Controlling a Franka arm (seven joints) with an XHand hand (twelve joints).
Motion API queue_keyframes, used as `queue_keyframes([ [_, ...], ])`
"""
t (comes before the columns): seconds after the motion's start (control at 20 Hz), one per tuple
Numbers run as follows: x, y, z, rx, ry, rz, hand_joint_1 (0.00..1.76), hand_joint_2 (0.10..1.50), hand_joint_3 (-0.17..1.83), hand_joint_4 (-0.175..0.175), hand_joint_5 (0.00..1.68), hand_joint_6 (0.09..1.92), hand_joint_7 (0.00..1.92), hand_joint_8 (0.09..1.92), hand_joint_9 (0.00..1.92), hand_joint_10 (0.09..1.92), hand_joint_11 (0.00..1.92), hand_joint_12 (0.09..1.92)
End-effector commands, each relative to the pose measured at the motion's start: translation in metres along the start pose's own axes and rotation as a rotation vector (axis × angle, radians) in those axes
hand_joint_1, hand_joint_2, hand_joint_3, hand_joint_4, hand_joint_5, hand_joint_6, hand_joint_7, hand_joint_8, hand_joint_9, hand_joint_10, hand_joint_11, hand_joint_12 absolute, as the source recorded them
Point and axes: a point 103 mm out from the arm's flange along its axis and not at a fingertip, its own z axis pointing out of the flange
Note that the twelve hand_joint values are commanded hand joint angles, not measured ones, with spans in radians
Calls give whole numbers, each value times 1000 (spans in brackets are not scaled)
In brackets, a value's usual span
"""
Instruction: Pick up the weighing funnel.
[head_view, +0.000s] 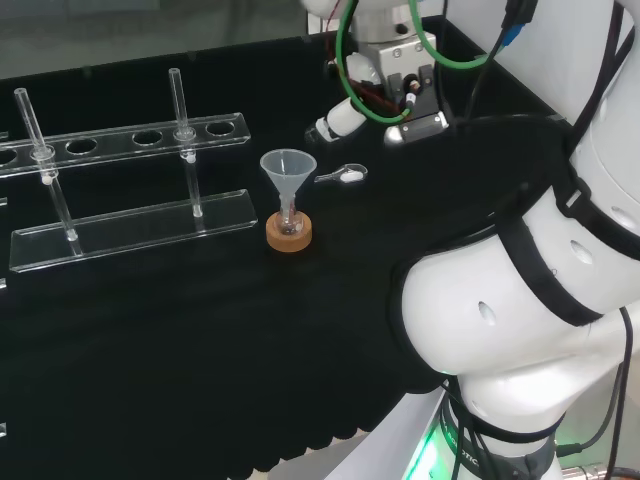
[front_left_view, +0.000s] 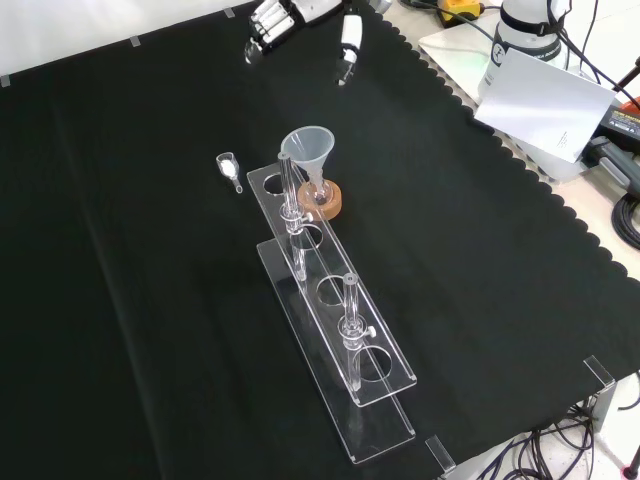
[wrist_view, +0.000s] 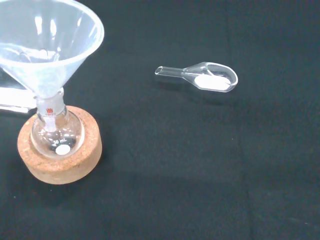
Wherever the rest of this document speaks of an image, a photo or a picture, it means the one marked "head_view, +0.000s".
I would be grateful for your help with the small round-bottom glass flask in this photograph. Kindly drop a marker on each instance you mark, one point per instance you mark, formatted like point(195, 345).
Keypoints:
point(290, 226)

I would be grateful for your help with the clear plastic funnel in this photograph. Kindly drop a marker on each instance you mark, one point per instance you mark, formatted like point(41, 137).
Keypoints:
point(287, 167)

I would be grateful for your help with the clear acrylic funnel stand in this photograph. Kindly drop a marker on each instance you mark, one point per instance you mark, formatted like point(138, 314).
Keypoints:
point(135, 227)

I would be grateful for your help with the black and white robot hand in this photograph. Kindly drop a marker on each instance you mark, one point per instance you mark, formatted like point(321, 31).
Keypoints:
point(400, 62)

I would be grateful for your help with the black bench cloth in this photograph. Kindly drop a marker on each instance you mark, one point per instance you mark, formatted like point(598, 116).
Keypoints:
point(200, 350)

